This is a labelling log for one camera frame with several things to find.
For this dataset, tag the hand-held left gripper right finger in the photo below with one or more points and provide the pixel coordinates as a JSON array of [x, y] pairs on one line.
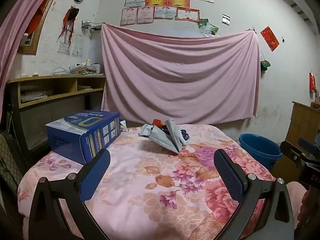
[[228, 175]]

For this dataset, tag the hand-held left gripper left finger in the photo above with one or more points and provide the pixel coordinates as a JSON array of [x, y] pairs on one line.
[[96, 173]]

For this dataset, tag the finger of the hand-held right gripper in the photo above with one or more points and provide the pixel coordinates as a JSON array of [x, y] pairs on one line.
[[290, 152], [308, 144]]

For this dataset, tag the blue cardboard box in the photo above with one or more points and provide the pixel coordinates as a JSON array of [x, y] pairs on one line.
[[95, 130]]

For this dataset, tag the person's right hand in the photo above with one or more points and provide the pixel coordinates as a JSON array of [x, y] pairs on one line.
[[308, 207]]

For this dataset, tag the wooden cabinet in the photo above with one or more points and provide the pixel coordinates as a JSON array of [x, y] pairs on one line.
[[302, 122]]

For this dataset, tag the blue plastic basin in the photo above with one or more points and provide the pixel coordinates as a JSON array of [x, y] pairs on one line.
[[260, 151]]

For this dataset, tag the floral pink blanket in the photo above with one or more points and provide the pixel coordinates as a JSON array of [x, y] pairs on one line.
[[150, 175]]

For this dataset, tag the small cartoon card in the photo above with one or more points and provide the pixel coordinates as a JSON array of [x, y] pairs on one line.
[[123, 126]]

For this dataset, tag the small dark blue box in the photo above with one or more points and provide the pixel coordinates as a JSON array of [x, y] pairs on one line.
[[184, 133]]

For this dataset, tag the red hanging packet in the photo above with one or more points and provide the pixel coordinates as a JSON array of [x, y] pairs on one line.
[[312, 81]]

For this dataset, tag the thin stack of papers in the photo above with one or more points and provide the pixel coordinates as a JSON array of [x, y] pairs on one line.
[[83, 88]]

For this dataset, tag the black mesh chair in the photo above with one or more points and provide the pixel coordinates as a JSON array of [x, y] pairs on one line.
[[10, 155]]

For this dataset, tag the wooden shelf desk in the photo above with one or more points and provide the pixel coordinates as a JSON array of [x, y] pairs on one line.
[[50, 98]]

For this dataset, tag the green cap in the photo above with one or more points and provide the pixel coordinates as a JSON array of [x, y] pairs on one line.
[[265, 65]]

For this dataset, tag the pile of papers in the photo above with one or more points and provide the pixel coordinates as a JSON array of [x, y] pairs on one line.
[[85, 68]]

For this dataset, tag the pink hanging sheet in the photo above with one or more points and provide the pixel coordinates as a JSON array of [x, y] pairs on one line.
[[175, 75]]

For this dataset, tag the white paper sheet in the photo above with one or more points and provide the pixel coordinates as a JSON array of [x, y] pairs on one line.
[[78, 46]]

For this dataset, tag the green photo print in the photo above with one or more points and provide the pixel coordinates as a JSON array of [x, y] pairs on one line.
[[203, 23], [212, 28]]

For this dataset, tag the white plastic object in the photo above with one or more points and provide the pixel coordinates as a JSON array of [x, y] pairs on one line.
[[25, 39]]

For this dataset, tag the orange cloth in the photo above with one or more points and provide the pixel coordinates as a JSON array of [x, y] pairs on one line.
[[33, 23]]

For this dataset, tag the pink curtain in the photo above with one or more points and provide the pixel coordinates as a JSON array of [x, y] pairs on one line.
[[15, 30]]

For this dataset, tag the red wall poster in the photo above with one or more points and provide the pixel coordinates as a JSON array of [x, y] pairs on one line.
[[270, 38]]

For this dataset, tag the wall calendar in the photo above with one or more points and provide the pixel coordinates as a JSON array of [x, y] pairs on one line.
[[63, 48]]

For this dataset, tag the small white wall card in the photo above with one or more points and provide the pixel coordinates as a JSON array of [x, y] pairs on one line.
[[226, 19]]

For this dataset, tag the wooden window frame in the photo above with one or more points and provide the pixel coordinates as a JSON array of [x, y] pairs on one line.
[[37, 38]]

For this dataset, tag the red tassel wall decoration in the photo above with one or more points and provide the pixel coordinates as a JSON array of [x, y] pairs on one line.
[[70, 21]]

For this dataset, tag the group of wall certificates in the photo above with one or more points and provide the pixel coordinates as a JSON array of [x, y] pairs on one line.
[[160, 1]]

